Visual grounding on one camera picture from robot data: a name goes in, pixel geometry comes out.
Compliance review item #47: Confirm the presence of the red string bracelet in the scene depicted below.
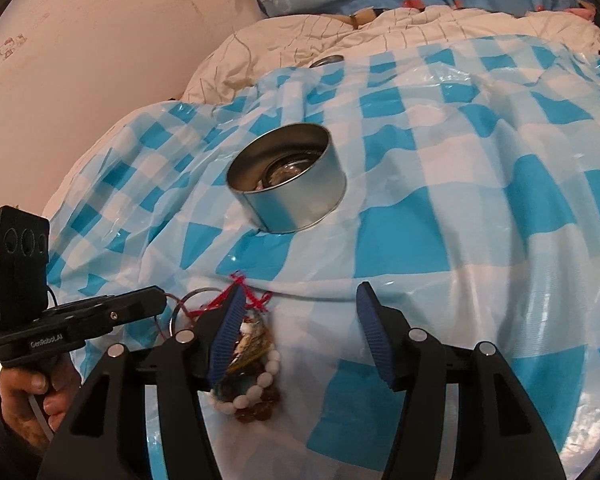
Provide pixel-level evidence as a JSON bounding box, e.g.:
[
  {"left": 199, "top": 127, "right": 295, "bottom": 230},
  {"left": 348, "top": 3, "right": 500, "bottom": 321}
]
[{"left": 180, "top": 271, "right": 272, "bottom": 322}]

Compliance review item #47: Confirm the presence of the blue checkered plastic cloth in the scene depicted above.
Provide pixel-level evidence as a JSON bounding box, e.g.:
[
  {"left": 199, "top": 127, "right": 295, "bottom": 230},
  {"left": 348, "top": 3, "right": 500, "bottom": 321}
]
[{"left": 42, "top": 35, "right": 600, "bottom": 480}]

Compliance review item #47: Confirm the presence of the thin metal bangle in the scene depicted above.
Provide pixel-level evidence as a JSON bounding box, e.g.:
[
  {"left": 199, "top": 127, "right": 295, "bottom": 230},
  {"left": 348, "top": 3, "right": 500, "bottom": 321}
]
[{"left": 169, "top": 287, "right": 222, "bottom": 343}]

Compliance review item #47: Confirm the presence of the white bead bracelet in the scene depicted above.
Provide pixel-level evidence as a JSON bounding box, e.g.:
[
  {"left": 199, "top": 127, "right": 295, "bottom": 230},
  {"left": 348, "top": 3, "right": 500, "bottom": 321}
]
[{"left": 211, "top": 349, "right": 284, "bottom": 409}]

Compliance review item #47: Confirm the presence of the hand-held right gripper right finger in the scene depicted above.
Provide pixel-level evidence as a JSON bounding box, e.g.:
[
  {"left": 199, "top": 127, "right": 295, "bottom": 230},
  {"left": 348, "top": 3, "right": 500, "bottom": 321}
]
[{"left": 356, "top": 281, "right": 567, "bottom": 480}]

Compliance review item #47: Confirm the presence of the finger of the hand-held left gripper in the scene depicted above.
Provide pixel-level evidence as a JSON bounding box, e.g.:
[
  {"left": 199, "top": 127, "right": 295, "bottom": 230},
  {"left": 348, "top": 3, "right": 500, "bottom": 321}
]
[{"left": 40, "top": 286, "right": 169, "bottom": 343}]

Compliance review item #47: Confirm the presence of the white striped quilt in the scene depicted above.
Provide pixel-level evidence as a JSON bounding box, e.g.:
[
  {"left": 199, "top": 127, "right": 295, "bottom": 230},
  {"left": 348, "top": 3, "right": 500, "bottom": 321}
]
[{"left": 180, "top": 4, "right": 600, "bottom": 107}]

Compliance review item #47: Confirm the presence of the white cable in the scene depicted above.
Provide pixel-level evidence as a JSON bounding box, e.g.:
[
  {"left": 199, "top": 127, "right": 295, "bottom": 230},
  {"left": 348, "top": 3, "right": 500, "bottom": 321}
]
[{"left": 27, "top": 394, "right": 53, "bottom": 438}]

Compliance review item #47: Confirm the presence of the gold shell bracelet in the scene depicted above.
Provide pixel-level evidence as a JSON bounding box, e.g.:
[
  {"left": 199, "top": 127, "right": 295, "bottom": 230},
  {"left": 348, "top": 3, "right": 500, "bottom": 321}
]
[{"left": 227, "top": 319, "right": 272, "bottom": 375}]

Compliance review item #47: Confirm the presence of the person's left hand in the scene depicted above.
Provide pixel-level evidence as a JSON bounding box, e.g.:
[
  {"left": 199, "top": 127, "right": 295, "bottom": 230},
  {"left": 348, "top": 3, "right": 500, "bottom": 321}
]
[{"left": 0, "top": 345, "right": 83, "bottom": 442}]

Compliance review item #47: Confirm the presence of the pink cloth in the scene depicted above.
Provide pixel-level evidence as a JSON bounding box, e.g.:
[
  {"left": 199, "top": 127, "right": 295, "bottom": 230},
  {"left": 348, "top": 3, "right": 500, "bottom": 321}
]
[{"left": 566, "top": 2, "right": 597, "bottom": 22}]

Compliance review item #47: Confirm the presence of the round metal tin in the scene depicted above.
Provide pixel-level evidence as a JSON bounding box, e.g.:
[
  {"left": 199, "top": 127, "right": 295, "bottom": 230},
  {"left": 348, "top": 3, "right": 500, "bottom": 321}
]
[{"left": 226, "top": 124, "right": 347, "bottom": 234}]

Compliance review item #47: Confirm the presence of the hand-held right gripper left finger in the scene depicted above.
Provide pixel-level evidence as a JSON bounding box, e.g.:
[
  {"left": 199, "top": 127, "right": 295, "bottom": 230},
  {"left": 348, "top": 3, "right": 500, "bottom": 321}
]
[{"left": 36, "top": 285, "right": 248, "bottom": 480}]

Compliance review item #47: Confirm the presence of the tan and black object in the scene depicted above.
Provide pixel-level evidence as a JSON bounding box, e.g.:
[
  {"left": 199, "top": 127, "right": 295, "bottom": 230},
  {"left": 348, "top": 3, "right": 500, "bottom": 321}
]
[{"left": 347, "top": 7, "right": 387, "bottom": 29}]

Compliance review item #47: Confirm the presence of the amber bead bracelet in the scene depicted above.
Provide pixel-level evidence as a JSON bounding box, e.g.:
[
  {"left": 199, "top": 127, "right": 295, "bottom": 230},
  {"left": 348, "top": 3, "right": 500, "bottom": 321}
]
[{"left": 234, "top": 384, "right": 282, "bottom": 424}]

